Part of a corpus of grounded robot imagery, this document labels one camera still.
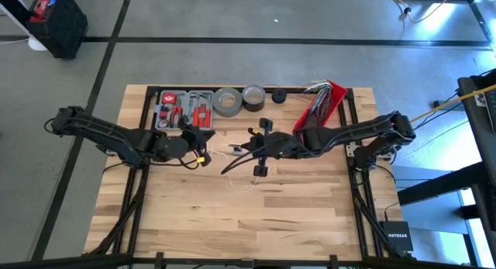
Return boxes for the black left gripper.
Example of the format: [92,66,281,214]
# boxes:
[160,114,216,167]

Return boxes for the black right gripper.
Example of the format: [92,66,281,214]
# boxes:
[242,118,301,177]

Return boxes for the thin white cord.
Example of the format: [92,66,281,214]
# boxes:
[208,131,260,195]

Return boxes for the grey plastic tool case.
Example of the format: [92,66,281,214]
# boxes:
[153,89,215,132]

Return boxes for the small grey tape roll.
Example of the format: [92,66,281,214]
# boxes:
[241,84,267,113]

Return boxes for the small claw hammer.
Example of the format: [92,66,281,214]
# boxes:
[188,91,213,107]

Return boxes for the red plastic bin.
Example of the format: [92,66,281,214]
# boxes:
[292,79,349,133]

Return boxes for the black Netgear router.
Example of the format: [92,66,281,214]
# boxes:
[378,220,415,253]

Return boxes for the black and red toolbox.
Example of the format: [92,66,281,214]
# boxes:
[26,0,89,60]

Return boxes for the black side desk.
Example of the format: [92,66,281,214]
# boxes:
[397,68,496,233]

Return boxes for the black hanging arm cable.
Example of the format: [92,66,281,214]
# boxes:
[220,144,268,176]

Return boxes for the grey duct tape roll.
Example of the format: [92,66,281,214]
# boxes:
[212,87,243,118]

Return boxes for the red-handled pliers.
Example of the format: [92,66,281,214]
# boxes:
[169,103,184,128]

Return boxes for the black spool of blue cable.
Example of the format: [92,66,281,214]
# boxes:
[271,88,288,104]

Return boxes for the black aluminium table frame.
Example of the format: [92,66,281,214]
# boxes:
[0,84,496,269]

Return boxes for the bundle of coloured wires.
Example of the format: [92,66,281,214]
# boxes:
[301,79,335,129]

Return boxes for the pale yellow extension cord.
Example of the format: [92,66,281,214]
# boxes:
[371,0,458,25]

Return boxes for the yellow cable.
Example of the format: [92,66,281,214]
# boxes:
[410,84,496,122]

